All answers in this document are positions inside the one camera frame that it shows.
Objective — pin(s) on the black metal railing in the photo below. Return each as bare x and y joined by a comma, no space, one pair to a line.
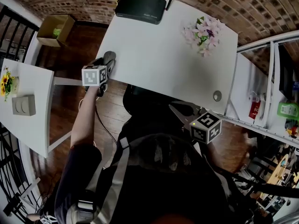
21,17

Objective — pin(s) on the grey computer mouse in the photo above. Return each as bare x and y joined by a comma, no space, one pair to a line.
109,56

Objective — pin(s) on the light green crumpled item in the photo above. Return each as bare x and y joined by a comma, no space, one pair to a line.
56,32

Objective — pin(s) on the black monitor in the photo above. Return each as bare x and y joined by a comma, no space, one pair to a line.
286,78

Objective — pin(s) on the grey rectangular box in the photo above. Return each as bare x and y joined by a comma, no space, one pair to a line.
23,106

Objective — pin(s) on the person's left forearm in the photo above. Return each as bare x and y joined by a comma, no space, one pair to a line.
84,118

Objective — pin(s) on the white metal shelf rack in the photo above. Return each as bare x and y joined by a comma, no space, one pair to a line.
271,78

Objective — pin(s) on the pale pink flowers in pot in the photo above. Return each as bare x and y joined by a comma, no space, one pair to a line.
205,35

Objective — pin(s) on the red package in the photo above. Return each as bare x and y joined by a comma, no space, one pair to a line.
254,111

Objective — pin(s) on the person's right forearm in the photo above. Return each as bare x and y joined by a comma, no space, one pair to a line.
210,155

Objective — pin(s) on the sunflowers in white pot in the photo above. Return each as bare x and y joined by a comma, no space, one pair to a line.
5,81

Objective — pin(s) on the open cardboard box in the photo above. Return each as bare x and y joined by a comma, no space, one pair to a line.
45,34

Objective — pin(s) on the green detergent bottle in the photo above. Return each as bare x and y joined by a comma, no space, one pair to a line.
279,109

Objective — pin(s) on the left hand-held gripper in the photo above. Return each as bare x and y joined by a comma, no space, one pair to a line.
91,76

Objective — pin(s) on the person's torso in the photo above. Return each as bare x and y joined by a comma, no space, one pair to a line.
158,190

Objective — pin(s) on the light wooden round table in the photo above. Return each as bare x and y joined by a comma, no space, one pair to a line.
279,171

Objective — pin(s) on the black router with antennas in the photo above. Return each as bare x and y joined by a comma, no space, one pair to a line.
140,8

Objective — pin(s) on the small white side table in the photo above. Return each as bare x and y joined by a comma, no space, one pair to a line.
30,129

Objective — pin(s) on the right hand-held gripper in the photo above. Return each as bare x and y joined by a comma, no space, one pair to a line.
198,132

